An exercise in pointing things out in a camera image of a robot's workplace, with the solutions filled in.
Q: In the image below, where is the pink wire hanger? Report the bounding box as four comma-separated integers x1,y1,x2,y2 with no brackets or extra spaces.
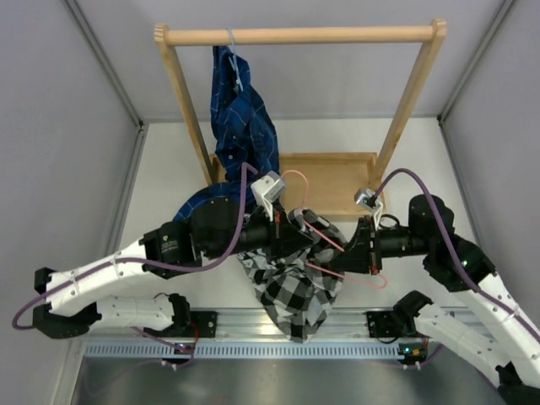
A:
281,170,388,290

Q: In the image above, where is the black white checkered shirt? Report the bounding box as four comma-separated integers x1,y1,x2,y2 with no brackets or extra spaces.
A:
236,208,347,343

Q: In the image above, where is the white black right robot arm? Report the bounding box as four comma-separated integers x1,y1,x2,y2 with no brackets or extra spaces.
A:
331,190,539,404

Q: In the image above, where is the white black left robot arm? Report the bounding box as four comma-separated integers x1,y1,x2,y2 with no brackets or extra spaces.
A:
32,197,312,339

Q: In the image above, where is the blue plaid shirt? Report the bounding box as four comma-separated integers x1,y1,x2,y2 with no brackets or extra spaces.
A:
173,46,279,221

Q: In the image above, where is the light blue hanger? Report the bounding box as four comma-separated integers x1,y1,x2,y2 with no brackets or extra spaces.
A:
226,28,244,94

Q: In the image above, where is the wooden clothes rack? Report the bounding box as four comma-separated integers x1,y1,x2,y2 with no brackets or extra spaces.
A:
154,19,447,222

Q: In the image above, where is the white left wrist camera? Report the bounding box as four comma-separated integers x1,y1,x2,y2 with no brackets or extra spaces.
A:
250,171,287,217

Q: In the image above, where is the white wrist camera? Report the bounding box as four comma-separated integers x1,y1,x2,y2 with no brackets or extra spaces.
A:
354,188,384,227
250,171,287,217

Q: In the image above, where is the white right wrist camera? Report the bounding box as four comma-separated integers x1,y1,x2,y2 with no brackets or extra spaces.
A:
354,188,384,227

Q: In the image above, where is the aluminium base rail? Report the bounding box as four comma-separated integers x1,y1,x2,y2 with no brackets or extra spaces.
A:
84,308,428,360

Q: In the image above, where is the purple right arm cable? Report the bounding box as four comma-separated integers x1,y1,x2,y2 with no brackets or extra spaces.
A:
372,168,540,343

